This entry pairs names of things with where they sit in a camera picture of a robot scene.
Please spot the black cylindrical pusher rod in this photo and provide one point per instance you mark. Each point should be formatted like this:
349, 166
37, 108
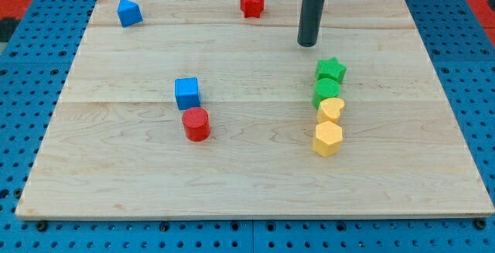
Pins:
309, 22

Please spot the green star block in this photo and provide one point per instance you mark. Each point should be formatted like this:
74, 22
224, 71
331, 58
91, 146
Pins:
331, 69

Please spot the red star block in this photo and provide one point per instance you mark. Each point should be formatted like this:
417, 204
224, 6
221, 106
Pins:
252, 8

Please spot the green cylinder block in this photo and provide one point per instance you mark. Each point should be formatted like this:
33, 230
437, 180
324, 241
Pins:
324, 88

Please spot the yellow heart block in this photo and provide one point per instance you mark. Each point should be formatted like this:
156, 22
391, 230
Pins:
330, 109

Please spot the yellow hexagon block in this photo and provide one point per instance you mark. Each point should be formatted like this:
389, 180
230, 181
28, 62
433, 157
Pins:
327, 139

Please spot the light wooden board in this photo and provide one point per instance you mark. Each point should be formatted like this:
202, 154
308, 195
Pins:
115, 148

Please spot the blue cube block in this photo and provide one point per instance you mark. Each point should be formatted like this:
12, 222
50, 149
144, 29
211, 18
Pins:
187, 93

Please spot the red cylinder block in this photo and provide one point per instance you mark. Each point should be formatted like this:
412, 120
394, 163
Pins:
196, 123

